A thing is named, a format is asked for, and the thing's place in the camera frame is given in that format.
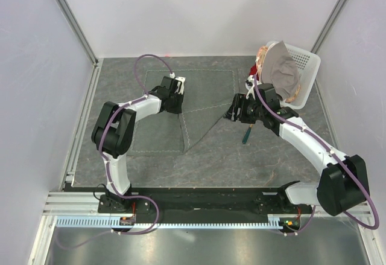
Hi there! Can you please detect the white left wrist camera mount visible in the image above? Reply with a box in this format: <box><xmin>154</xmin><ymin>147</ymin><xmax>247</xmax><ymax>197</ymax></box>
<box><xmin>169</xmin><ymin>72</ymin><xmax>186</xmax><ymax>95</ymax></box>

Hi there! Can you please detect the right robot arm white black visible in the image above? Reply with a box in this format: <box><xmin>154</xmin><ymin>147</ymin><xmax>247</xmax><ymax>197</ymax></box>
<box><xmin>224</xmin><ymin>84</ymin><xmax>369</xmax><ymax>216</ymax></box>

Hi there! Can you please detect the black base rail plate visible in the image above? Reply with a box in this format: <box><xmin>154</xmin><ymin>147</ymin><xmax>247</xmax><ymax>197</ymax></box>
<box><xmin>98</xmin><ymin>187</ymin><xmax>312</xmax><ymax>216</ymax></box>

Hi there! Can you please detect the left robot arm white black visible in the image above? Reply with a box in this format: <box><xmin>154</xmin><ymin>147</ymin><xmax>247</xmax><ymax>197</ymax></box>
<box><xmin>91</xmin><ymin>76</ymin><xmax>186</xmax><ymax>212</ymax></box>

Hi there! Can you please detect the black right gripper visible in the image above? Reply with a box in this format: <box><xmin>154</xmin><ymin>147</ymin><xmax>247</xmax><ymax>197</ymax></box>
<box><xmin>223</xmin><ymin>93</ymin><xmax>265</xmax><ymax>124</ymax></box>

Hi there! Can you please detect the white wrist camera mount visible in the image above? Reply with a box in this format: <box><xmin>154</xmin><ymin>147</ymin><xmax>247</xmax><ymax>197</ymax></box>
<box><xmin>169</xmin><ymin>72</ymin><xmax>186</xmax><ymax>95</ymax></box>
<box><xmin>245</xmin><ymin>75</ymin><xmax>256</xmax><ymax>100</ymax></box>

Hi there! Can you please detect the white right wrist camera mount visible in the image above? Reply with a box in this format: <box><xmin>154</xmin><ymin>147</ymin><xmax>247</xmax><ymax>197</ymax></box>
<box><xmin>245</xmin><ymin>75</ymin><xmax>256</xmax><ymax>100</ymax></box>

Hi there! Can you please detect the gold spoon green handle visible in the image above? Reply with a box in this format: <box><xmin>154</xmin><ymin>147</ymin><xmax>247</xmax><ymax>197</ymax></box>
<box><xmin>242</xmin><ymin>124</ymin><xmax>254</xmax><ymax>144</ymax></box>

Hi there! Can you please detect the red cloth in basket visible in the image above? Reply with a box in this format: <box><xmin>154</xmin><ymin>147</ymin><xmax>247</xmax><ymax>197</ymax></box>
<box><xmin>248</xmin><ymin>65</ymin><xmax>260</xmax><ymax>78</ymax></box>

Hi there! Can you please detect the patterned pink cloth in basket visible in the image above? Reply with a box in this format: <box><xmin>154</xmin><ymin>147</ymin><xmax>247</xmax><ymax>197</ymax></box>
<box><xmin>255</xmin><ymin>46</ymin><xmax>268</xmax><ymax>68</ymax></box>

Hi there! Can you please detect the right aluminium frame post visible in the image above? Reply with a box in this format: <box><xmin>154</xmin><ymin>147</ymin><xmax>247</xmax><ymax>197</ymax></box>
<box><xmin>311</xmin><ymin>0</ymin><xmax>349</xmax><ymax>54</ymax></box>

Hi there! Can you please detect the left aluminium frame post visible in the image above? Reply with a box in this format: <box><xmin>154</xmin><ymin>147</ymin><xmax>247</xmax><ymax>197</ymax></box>
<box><xmin>42</xmin><ymin>0</ymin><xmax>100</xmax><ymax>65</ymax></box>

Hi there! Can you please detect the grey-green cloth napkin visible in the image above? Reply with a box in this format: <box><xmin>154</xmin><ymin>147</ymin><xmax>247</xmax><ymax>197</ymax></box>
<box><xmin>127</xmin><ymin>68</ymin><xmax>239</xmax><ymax>156</ymax></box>

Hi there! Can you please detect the slotted cable duct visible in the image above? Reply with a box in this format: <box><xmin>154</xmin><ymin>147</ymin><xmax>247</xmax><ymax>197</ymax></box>
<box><xmin>56</xmin><ymin>216</ymin><xmax>292</xmax><ymax>230</ymax></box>

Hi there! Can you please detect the grey cloth in basket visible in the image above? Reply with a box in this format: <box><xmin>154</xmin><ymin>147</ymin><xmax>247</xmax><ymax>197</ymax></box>
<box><xmin>259</xmin><ymin>41</ymin><xmax>300</xmax><ymax>103</ymax></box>

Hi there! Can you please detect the aluminium frame post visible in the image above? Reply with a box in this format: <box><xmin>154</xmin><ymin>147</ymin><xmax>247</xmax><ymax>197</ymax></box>
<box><xmin>311</xmin><ymin>0</ymin><xmax>349</xmax><ymax>54</ymax></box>
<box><xmin>42</xmin><ymin>0</ymin><xmax>100</xmax><ymax>65</ymax></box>

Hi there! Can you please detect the white plastic basket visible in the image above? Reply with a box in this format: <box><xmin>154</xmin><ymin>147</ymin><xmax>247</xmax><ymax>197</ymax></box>
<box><xmin>254</xmin><ymin>41</ymin><xmax>321</xmax><ymax>110</ymax></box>

